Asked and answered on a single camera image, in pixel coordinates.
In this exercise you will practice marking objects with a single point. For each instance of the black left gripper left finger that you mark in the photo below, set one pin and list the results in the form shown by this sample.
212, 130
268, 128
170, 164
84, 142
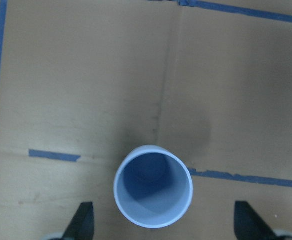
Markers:
82, 225

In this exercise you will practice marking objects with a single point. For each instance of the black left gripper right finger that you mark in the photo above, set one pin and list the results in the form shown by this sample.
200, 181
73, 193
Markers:
248, 225

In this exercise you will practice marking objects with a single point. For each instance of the light blue plastic cup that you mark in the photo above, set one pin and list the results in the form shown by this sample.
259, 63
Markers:
152, 187

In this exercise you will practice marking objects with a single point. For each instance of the torn blue tape right piece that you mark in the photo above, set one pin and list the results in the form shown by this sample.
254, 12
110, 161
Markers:
241, 178

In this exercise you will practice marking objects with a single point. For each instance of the short blue tape piece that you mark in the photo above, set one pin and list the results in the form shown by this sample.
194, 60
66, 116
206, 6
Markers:
53, 155

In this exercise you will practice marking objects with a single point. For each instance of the blue tape far strip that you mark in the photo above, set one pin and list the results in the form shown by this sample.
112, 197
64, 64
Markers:
261, 14

